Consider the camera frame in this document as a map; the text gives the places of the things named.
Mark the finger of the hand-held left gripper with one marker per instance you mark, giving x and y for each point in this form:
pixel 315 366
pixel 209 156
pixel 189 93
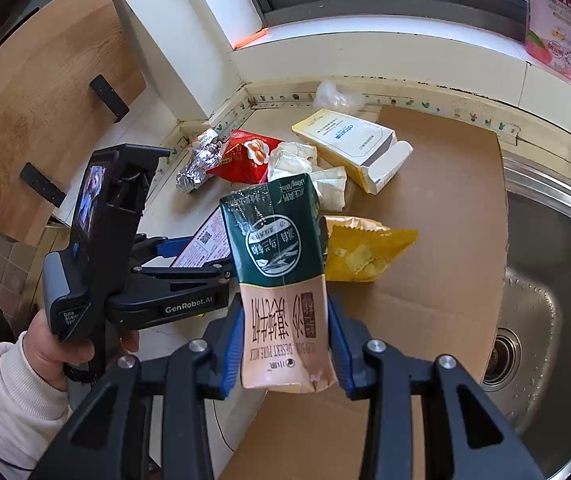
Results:
pixel 185 275
pixel 170 247

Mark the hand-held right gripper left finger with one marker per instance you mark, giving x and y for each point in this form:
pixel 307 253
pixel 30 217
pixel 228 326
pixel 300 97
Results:
pixel 233 350

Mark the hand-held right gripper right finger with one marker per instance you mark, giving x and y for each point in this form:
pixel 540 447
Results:
pixel 340 355

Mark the white labelled paper box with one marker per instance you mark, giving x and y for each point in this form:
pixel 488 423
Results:
pixel 205 242

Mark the green and beige milk carton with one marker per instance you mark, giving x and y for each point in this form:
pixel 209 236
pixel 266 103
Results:
pixel 275 260

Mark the red snack packet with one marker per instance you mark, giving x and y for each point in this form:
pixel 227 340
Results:
pixel 238 157

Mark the yellow white paper box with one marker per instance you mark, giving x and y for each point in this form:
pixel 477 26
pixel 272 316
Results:
pixel 345 140

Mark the person's left forearm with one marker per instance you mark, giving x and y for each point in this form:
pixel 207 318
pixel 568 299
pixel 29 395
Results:
pixel 5 410

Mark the person's left hand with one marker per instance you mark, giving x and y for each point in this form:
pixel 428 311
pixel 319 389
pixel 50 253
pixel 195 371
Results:
pixel 45 350

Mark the crumpled silver foil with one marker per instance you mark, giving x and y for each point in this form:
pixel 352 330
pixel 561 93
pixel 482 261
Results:
pixel 198 165

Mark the yellow snack packet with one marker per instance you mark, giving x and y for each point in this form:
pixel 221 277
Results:
pixel 365 250

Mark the crumpled white paper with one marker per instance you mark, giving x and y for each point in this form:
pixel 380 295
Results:
pixel 305 170

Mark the wooden cutting board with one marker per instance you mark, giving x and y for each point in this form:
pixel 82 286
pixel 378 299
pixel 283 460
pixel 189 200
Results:
pixel 40 85

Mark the brown cardboard sheet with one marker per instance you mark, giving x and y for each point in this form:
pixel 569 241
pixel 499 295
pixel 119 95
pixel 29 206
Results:
pixel 440 200

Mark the stainless steel sink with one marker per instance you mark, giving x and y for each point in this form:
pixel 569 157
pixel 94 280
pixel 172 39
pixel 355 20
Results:
pixel 550 285

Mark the clear plastic bag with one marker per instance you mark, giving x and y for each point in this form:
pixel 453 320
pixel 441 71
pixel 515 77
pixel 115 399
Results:
pixel 338 96

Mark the pink soap pump bottle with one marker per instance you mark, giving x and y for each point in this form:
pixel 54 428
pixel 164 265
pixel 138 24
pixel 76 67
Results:
pixel 555 25

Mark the black metal board bracket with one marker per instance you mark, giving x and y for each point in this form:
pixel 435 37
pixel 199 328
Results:
pixel 42 185
pixel 109 95

